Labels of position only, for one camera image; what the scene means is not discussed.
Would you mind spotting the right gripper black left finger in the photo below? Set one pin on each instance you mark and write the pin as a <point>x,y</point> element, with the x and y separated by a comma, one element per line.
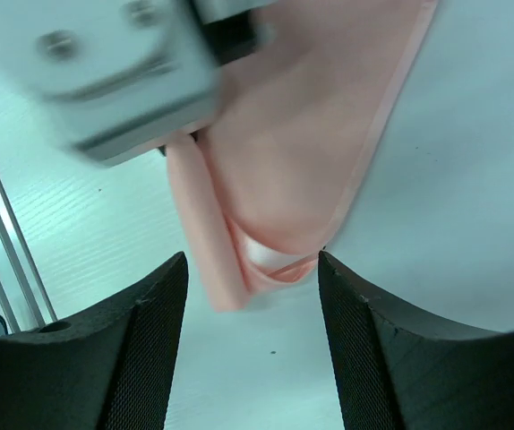
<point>110,366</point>

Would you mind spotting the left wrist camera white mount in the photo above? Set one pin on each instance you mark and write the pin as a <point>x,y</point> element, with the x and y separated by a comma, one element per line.
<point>124,77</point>

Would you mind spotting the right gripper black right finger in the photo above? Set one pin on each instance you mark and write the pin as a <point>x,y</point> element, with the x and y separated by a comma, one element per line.
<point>397,366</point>

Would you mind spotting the pink cloth napkin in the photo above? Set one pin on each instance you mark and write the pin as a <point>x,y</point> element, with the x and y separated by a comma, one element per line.
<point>263,188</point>

